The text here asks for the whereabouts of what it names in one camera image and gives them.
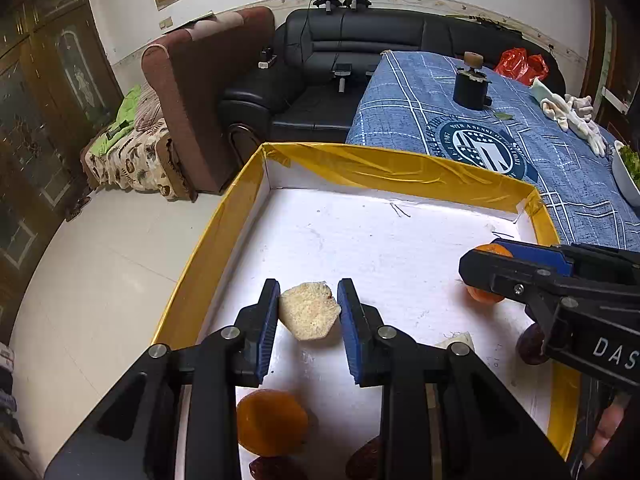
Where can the white glove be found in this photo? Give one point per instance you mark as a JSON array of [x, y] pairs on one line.
[[585, 120], [547, 97]]

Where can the blue checked tablecloth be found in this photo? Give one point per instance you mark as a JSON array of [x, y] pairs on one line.
[[400, 125]]

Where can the small pale fruit chunk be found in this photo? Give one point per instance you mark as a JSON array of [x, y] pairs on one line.
[[457, 338]]

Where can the wooden glass-door cabinet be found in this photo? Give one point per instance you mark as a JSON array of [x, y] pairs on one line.
[[50, 110]]

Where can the white bowl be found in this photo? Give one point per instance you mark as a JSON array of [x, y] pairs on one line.
[[625, 180]]

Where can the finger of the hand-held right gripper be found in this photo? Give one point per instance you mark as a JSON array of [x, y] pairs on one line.
[[540, 256], [500, 275]]

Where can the wooden door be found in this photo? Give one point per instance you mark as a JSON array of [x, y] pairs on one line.
[[610, 50]]

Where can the pile of folded cloths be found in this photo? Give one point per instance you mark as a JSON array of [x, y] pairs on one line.
[[7, 385]]

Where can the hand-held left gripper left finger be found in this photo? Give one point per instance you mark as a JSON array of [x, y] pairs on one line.
[[268, 332]]

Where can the black leather sofa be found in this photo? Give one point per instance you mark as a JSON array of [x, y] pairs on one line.
[[320, 35]]

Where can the beige cloth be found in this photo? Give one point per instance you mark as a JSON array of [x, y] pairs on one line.
[[220, 21]]

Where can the leaf-patterned blanket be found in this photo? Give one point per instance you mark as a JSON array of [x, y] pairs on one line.
[[135, 160]]

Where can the yellow-edged white box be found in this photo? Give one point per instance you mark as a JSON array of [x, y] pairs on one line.
[[375, 250]]

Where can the dark maroon round fruit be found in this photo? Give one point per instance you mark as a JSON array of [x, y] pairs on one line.
[[365, 460], [531, 347], [270, 469]]

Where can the black jar with wooden lid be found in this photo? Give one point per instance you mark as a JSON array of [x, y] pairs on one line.
[[472, 85]]

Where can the person's right hand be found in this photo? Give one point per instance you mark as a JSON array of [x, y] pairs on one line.
[[607, 427]]

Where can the wall socket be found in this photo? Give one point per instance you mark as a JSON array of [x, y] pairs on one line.
[[166, 23]]

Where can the small black device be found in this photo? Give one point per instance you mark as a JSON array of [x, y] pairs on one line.
[[266, 57]]

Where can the brown armchair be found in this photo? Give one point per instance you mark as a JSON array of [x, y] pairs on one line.
[[200, 100]]

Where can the green leafy vegetable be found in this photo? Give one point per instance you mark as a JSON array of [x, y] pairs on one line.
[[631, 157]]

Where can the small green leaf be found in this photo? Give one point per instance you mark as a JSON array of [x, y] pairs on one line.
[[502, 116]]

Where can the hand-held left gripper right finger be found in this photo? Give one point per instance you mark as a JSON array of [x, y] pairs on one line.
[[350, 335]]

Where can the dark slippers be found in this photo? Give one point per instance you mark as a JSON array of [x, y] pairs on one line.
[[77, 207]]

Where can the orange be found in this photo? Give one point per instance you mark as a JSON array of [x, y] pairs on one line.
[[482, 295], [272, 422]]

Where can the red plastic bag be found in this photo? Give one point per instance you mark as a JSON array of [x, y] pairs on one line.
[[520, 62]]

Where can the beige fruit chunk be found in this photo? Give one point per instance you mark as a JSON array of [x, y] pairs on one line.
[[307, 310]]

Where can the green cloth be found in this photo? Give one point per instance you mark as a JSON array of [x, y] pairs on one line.
[[122, 120]]

